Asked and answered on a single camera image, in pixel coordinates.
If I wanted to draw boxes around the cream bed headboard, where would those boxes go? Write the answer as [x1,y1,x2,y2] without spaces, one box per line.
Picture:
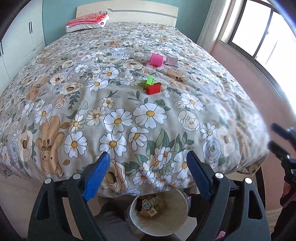
[76,1,179,27]

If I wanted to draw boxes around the red toy brick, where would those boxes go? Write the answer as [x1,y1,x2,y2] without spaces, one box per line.
[145,84,161,95]

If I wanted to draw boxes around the white curtain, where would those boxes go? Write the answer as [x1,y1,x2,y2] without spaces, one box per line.
[197,0,235,54]

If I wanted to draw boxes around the folded pink red blanket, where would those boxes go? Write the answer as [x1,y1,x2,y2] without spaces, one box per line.
[66,13,109,28]

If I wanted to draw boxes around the window with dark frame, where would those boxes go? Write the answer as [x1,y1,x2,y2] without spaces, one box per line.
[222,1,295,101]

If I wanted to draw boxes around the small pink printed carton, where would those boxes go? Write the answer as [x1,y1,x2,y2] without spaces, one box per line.
[165,56,178,66]

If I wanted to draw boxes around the white wardrobe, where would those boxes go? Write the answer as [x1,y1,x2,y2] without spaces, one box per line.
[1,1,45,92]

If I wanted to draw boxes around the floral bed quilt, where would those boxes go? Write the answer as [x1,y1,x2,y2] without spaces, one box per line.
[1,23,269,197]

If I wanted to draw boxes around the milk carton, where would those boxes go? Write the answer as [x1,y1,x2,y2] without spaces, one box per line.
[141,199,157,217]

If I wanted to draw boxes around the person's right hand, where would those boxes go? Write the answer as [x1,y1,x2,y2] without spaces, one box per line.
[280,182,295,207]

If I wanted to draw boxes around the green toy brick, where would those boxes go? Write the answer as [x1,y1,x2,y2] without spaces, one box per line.
[144,75,155,88]

